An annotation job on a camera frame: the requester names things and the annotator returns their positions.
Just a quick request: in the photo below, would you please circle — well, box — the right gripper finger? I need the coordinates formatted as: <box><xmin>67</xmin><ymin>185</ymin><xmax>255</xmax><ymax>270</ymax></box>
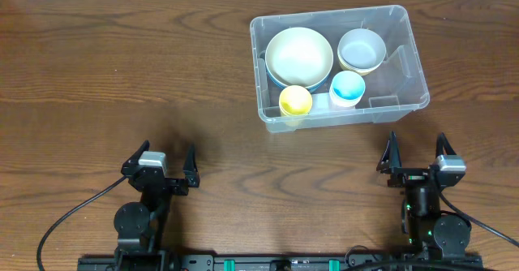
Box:
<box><xmin>376</xmin><ymin>131</ymin><xmax>401</xmax><ymax>171</ymax></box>
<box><xmin>435</xmin><ymin>132</ymin><xmax>456</xmax><ymax>157</ymax></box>

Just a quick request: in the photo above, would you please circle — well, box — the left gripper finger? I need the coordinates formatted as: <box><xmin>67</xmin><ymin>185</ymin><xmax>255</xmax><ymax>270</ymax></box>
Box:
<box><xmin>122</xmin><ymin>140</ymin><xmax>150</xmax><ymax>168</ymax></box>
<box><xmin>182</xmin><ymin>144</ymin><xmax>200</xmax><ymax>187</ymax></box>

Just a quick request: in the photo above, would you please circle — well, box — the pale green cup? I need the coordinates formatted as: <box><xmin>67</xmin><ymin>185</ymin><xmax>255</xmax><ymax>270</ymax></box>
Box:
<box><xmin>329</xmin><ymin>88</ymin><xmax>362</xmax><ymax>103</ymax></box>

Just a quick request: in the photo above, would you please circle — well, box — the light blue cup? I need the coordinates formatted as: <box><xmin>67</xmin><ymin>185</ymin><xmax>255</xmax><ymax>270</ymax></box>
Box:
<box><xmin>330</xmin><ymin>71</ymin><xmax>366</xmax><ymax>101</ymax></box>

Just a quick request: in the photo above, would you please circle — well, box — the yellow small bowl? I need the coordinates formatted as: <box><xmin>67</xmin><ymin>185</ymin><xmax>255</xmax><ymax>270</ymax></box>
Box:
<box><xmin>338</xmin><ymin>57</ymin><xmax>381</xmax><ymax>76</ymax></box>

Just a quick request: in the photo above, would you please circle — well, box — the dark blue bowl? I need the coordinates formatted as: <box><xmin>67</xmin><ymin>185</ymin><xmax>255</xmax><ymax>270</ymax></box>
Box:
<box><xmin>268</xmin><ymin>75</ymin><xmax>328</xmax><ymax>93</ymax></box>
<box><xmin>265</xmin><ymin>67</ymin><xmax>330</xmax><ymax>92</ymax></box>

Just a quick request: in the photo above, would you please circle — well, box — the yellow cup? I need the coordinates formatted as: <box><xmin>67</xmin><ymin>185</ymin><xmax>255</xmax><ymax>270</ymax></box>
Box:
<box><xmin>281</xmin><ymin>113</ymin><xmax>307</xmax><ymax>127</ymax></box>
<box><xmin>279</xmin><ymin>85</ymin><xmax>313</xmax><ymax>116</ymax></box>

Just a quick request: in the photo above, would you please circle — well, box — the grey small bowl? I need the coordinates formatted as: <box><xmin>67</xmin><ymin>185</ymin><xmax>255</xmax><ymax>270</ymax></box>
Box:
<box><xmin>337</xmin><ymin>28</ymin><xmax>387</xmax><ymax>70</ymax></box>

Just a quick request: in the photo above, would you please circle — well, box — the cream large bowl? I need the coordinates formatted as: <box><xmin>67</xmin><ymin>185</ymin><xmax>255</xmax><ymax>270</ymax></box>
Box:
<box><xmin>264</xmin><ymin>27</ymin><xmax>333</xmax><ymax>88</ymax></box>

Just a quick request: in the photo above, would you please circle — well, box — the pink cup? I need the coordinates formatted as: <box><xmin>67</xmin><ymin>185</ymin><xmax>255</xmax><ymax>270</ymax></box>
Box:
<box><xmin>330</xmin><ymin>101</ymin><xmax>358</xmax><ymax>110</ymax></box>

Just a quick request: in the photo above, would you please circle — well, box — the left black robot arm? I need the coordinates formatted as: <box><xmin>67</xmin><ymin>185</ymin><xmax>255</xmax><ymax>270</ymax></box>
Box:
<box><xmin>114</xmin><ymin>140</ymin><xmax>200</xmax><ymax>270</ymax></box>

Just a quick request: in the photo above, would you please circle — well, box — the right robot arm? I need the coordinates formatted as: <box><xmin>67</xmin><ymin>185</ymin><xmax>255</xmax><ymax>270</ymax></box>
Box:
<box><xmin>376</xmin><ymin>132</ymin><xmax>471</xmax><ymax>260</ymax></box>

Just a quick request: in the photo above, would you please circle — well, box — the clear plastic storage container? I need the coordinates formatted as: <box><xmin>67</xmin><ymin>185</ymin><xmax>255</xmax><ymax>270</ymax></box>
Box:
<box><xmin>250</xmin><ymin>5</ymin><xmax>430</xmax><ymax>133</ymax></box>

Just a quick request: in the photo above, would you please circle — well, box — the white label sticker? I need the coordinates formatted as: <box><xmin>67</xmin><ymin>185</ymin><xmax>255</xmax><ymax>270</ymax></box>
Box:
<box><xmin>310</xmin><ymin>92</ymin><xmax>331</xmax><ymax>114</ymax></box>

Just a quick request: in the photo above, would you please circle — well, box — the left black cable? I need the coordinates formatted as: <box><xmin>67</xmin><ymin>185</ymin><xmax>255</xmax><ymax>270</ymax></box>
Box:
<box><xmin>36</xmin><ymin>175</ymin><xmax>129</xmax><ymax>271</ymax></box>

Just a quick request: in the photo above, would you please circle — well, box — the black cable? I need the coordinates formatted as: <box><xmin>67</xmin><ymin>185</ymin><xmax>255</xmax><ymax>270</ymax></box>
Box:
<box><xmin>429</xmin><ymin>173</ymin><xmax>519</xmax><ymax>250</ymax></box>
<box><xmin>36</xmin><ymin>175</ymin><xmax>129</xmax><ymax>271</ymax></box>

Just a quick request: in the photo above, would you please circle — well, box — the right black cable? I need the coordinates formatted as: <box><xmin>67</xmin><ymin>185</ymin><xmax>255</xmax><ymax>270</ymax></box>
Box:
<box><xmin>429</xmin><ymin>173</ymin><xmax>519</xmax><ymax>250</ymax></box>

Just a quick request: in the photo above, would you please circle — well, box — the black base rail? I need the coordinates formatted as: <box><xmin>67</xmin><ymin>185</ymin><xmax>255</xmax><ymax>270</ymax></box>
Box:
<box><xmin>77</xmin><ymin>250</ymin><xmax>483</xmax><ymax>271</ymax></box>

